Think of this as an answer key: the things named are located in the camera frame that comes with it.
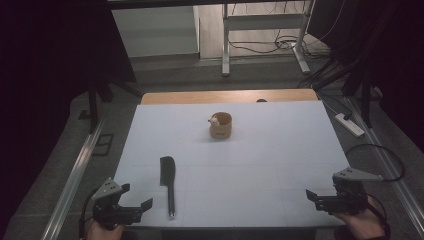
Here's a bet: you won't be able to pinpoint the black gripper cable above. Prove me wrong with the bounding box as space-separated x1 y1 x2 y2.
365 193 392 236
78 188 101 240

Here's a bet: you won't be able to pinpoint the black floor cables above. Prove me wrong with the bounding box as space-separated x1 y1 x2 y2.
227 0 334 61

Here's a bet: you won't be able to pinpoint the grey cabinet panel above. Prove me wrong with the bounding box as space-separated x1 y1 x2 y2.
110 5 201 59

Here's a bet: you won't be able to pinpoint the black floor frame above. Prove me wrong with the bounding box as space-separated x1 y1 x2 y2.
91 133 115 157

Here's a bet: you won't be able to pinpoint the person's right hand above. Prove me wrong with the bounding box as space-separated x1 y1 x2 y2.
334 195 388 240

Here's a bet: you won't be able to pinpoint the white metal desk frame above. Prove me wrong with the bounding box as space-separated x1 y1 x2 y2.
221 0 317 78

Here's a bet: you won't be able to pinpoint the white power strip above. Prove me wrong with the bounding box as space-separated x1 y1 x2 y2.
334 112 366 138

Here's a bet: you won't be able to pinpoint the metal floor rail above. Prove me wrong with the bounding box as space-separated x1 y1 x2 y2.
39 119 108 240
343 96 424 234

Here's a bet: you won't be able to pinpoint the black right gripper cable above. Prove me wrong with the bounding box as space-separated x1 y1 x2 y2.
365 193 392 236

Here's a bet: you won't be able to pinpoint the person's left hand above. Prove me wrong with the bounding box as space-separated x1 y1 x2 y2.
85 220 126 240

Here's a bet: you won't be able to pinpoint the black looped cable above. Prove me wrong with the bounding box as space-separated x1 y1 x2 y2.
344 143 406 184

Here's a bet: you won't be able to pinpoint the black stand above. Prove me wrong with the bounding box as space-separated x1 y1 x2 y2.
78 74 144 135
313 66 384 129

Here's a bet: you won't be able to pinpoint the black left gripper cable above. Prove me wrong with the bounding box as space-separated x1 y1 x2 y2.
78 188 101 240

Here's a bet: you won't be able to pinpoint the black curtain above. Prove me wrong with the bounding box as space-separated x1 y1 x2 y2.
306 0 424 144
0 0 138 141

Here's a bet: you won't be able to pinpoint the tan cup with animal figure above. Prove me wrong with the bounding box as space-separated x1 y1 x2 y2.
207 111 233 140

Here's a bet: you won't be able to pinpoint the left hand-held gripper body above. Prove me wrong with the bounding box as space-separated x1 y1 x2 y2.
91 177 144 231

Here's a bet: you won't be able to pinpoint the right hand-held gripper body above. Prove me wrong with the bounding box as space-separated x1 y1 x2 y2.
314 167 385 216

